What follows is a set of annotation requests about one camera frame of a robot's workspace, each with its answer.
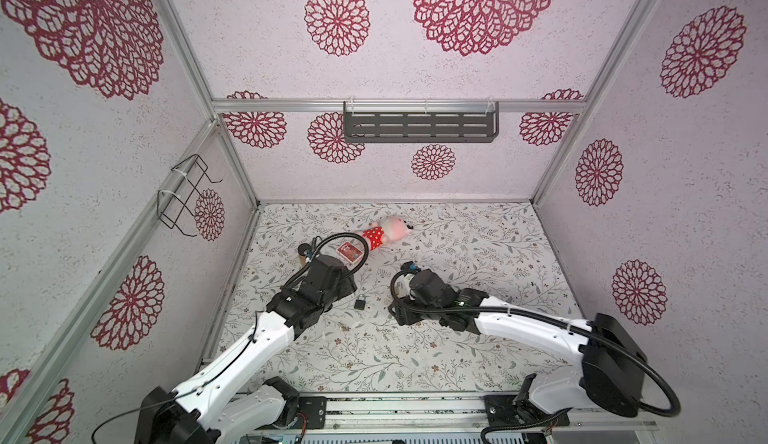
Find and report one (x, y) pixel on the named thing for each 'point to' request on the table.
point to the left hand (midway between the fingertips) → (343, 283)
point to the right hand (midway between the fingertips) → (393, 303)
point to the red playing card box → (349, 251)
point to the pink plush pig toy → (387, 230)
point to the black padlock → (360, 303)
